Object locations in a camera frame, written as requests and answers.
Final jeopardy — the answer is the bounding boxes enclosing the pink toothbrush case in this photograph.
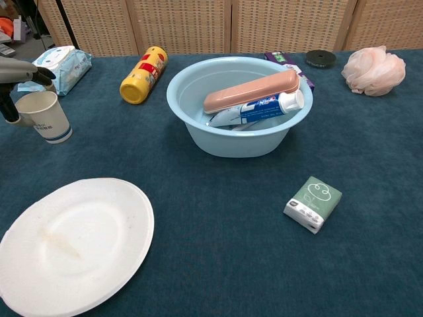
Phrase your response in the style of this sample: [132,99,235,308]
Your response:
[202,68,301,115]

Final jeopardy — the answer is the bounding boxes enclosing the green white tissue pack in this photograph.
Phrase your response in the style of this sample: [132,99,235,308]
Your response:
[283,175,343,235]

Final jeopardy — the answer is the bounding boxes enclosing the black tripod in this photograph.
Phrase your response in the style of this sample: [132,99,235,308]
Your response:
[55,0,80,50]

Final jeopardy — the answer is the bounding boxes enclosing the pink mesh bath sponge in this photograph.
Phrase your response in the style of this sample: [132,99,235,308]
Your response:
[341,45,406,97]

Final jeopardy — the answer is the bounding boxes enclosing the blue white toothpaste tube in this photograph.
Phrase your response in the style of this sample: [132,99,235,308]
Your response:
[208,89,305,128]

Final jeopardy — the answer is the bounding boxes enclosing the wicker folding screen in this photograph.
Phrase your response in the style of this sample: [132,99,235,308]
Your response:
[32,0,423,57]

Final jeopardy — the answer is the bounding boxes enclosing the white toothbrush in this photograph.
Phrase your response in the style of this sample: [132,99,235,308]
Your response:
[231,121,262,131]

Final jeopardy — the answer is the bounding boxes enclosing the white paper plate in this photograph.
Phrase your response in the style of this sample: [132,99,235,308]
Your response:
[0,177,155,317]

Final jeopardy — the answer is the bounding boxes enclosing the white paper cup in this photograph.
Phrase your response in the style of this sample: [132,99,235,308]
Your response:
[15,90,73,145]

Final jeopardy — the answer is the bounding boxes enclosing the teal table cloth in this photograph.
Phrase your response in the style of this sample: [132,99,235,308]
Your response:
[0,49,423,317]

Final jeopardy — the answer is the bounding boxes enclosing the light blue plastic basin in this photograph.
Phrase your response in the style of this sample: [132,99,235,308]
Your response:
[165,55,313,159]

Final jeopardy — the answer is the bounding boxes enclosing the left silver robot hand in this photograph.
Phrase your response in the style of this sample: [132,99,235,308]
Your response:
[0,55,58,128]

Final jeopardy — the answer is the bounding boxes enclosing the yellow cylindrical bottle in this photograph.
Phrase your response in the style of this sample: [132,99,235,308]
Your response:
[119,46,169,106]

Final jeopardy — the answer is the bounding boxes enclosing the white background carton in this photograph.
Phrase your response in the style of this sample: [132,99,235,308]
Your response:
[12,15,24,42]

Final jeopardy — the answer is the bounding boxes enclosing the blue wet wipes pack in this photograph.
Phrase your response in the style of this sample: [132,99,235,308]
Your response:
[17,45,93,97]

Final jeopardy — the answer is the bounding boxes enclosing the orange background object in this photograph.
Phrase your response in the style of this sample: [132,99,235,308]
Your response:
[0,17,14,39]

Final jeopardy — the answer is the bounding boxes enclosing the purple box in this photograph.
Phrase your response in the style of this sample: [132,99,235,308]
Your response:
[264,51,317,93]

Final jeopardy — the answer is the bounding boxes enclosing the black round disc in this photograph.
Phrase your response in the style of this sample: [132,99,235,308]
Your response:
[304,49,337,70]

